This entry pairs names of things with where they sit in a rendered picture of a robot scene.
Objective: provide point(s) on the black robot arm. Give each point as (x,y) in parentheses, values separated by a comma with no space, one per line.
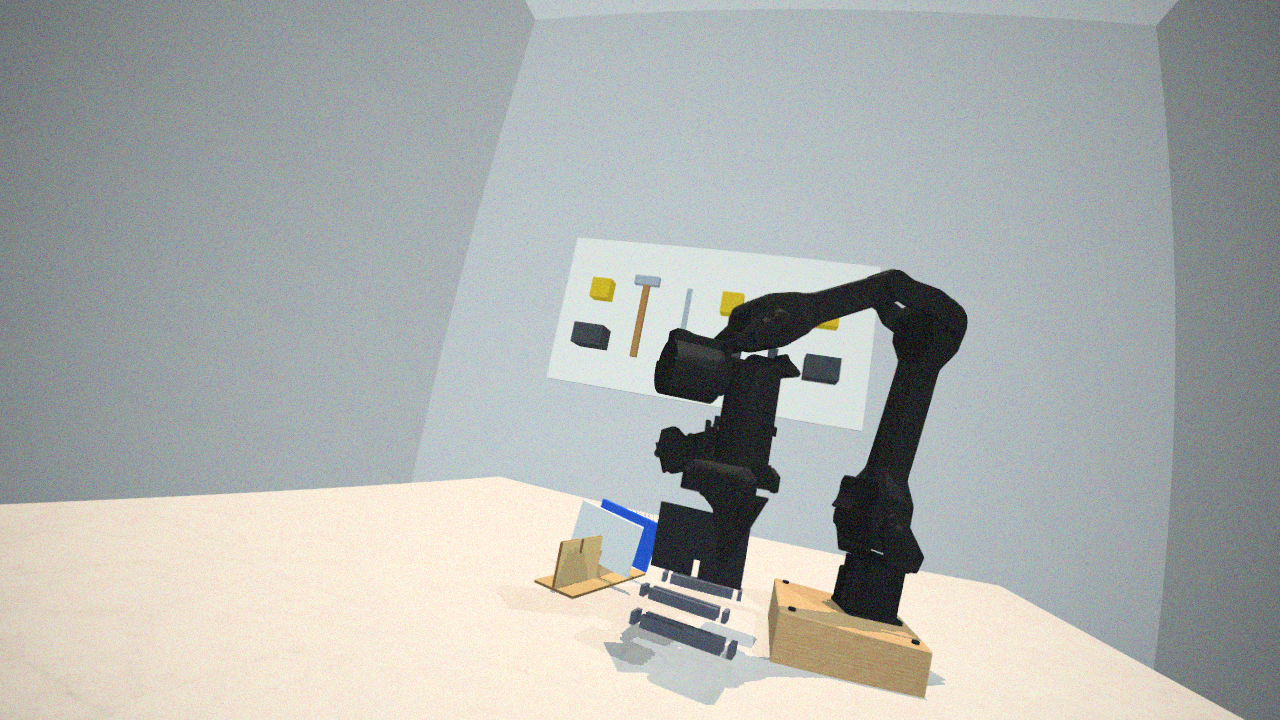
(874,509)

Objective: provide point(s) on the blue board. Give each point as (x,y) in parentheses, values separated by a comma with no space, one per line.
(645,548)

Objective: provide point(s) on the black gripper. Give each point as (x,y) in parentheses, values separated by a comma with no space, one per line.
(730,482)

